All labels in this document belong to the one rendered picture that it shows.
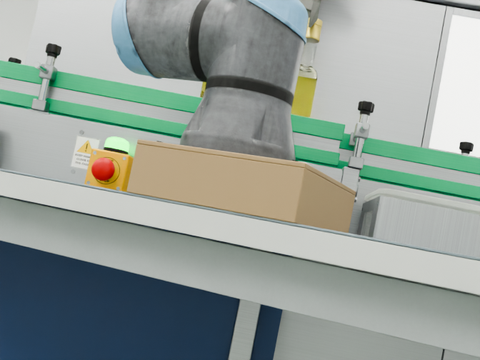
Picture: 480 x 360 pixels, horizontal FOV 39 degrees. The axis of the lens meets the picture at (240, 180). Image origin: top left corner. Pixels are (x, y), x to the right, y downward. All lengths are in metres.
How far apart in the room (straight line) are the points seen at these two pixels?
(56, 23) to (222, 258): 1.02
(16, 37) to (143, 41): 4.13
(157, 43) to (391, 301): 0.44
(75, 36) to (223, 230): 1.00
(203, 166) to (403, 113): 0.85
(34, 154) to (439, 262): 0.85
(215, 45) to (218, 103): 0.08
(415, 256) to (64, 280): 0.79
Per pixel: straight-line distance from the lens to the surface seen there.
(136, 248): 0.88
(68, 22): 1.71
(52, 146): 1.33
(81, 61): 1.67
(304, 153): 1.28
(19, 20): 5.07
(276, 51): 0.86
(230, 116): 0.83
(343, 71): 1.58
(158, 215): 0.81
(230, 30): 0.87
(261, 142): 0.82
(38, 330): 1.35
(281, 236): 0.74
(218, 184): 0.78
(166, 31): 0.92
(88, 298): 1.32
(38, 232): 0.97
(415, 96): 1.59
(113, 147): 1.24
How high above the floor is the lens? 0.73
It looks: 4 degrees up
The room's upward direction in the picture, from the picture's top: 11 degrees clockwise
